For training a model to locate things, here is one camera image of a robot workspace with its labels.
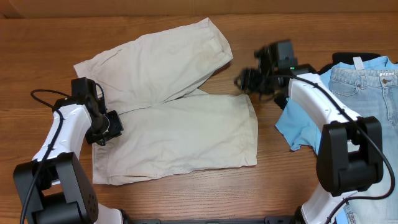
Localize light blue denim jeans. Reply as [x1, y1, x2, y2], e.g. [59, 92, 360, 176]
[329, 68, 397, 223]

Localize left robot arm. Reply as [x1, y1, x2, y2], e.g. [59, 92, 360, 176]
[13, 78, 130, 224]

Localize black garment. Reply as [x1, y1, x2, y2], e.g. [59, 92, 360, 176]
[274, 52, 381, 110]

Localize beige shorts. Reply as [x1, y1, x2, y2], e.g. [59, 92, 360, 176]
[74, 18, 258, 185]

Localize light blue shirt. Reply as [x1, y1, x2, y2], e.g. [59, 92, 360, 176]
[275, 55, 398, 224]

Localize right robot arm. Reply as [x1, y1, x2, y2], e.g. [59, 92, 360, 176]
[234, 40, 385, 223]

